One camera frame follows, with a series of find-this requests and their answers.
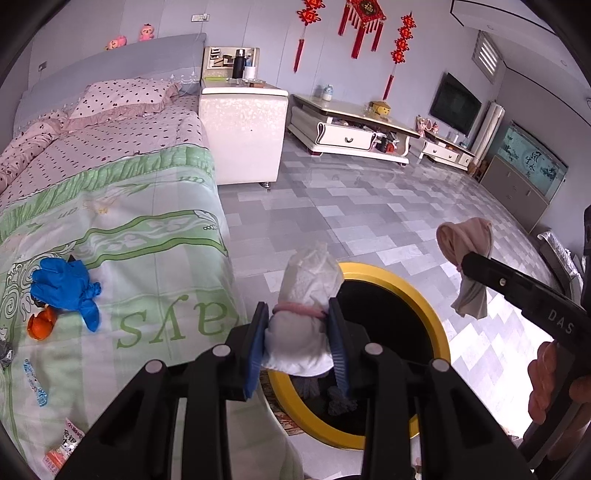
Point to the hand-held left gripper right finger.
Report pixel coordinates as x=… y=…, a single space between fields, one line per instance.
x=340 y=355

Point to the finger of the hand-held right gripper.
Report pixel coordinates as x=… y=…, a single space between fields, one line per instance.
x=498 y=277

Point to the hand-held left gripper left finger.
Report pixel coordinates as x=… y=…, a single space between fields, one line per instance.
x=255 y=355

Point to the white sock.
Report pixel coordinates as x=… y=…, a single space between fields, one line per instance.
x=300 y=323

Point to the beige sock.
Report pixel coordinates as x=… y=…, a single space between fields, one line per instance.
x=461 y=240

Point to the yellow rimmed trash bin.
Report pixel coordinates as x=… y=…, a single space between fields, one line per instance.
x=434 y=323

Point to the blue rubber glove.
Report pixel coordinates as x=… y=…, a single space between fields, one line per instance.
x=60 y=281

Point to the orange and white snack packet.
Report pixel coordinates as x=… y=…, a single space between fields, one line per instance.
x=64 y=443

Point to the orange plastic toy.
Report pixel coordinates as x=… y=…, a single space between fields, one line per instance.
x=41 y=325

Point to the blue and white wrapper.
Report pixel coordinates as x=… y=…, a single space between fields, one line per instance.
x=36 y=383

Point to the grey foil wrapper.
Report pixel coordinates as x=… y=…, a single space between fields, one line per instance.
x=5 y=355

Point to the person's right hand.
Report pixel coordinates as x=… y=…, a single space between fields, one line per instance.
x=547 y=378

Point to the grey tank cabinet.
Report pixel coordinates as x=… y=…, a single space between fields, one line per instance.
x=512 y=194

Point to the white television stand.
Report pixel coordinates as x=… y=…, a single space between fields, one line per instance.
x=445 y=150

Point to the pink figurine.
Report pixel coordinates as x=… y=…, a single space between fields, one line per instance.
x=425 y=124

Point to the pile of dark small items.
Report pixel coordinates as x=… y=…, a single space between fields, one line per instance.
x=388 y=142

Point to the yellow toy figure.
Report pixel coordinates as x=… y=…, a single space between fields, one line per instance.
x=382 y=109

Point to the white coffee table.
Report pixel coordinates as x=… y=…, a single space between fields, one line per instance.
x=346 y=136

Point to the louvred window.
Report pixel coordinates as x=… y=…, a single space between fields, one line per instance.
x=487 y=57

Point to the white nightstand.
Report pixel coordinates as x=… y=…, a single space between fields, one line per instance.
x=240 y=134

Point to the small clear bottle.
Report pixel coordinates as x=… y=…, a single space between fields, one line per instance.
x=327 y=93

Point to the long red knot hanging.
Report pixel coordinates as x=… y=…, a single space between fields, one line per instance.
x=308 y=16
x=402 y=44

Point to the white paper roll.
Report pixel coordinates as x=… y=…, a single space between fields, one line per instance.
x=249 y=73

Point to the pink dotted frilled pillow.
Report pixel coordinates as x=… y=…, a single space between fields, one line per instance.
x=124 y=99

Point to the black thermos bottle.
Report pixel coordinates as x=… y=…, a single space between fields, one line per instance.
x=238 y=64

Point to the red diamond knot hanging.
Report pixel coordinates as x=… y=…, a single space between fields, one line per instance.
x=364 y=11

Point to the pink dotted quilt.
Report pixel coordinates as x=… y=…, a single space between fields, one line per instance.
x=23 y=152

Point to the bed with grey headboard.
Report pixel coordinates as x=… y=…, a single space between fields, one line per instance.
x=115 y=60

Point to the black wall television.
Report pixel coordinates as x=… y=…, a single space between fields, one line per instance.
x=455 y=104

